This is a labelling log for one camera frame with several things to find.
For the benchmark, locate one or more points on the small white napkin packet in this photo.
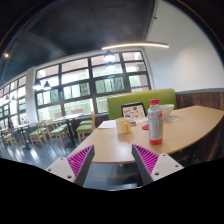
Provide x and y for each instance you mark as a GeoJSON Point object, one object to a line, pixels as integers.
{"type": "Point", "coordinates": [172, 118]}

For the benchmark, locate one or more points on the red-capped silver drink bottle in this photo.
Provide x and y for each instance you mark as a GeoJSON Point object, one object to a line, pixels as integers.
{"type": "Point", "coordinates": [155, 126]}

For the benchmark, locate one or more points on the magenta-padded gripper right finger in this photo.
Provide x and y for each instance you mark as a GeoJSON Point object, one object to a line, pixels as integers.
{"type": "Point", "coordinates": [146, 158]}

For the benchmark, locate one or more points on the group of pendant lamps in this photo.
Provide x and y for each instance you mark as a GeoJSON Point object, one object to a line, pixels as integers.
{"type": "Point", "coordinates": [109, 57]}

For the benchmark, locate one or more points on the white paper sheets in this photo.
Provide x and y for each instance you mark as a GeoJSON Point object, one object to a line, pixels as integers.
{"type": "Point", "coordinates": [107, 124]}

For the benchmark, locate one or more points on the light wooden dining table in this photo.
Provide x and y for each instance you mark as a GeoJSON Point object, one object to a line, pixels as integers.
{"type": "Point", "coordinates": [22, 126]}
{"type": "Point", "coordinates": [68, 117]}

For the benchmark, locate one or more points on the green upholstered bench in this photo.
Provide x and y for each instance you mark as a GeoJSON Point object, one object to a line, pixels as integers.
{"type": "Point", "coordinates": [146, 96]}

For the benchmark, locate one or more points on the curved linear ceiling light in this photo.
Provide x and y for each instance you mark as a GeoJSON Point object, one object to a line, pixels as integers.
{"type": "Point", "coordinates": [136, 44]}

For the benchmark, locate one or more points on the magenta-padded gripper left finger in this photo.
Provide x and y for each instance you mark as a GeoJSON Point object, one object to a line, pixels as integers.
{"type": "Point", "coordinates": [80, 161]}

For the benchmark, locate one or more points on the sticker-covered black tablet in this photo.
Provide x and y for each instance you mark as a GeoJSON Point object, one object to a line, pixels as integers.
{"type": "Point", "coordinates": [133, 111]}

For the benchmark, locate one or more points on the group of green-seated wooden chairs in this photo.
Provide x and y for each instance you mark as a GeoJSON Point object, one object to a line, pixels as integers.
{"type": "Point", "coordinates": [59, 130]}

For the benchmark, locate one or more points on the white bowl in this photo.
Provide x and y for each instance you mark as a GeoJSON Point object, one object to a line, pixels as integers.
{"type": "Point", "coordinates": [167, 109]}

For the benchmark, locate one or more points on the flat round red coaster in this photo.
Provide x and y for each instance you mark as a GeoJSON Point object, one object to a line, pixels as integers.
{"type": "Point", "coordinates": [145, 127]}

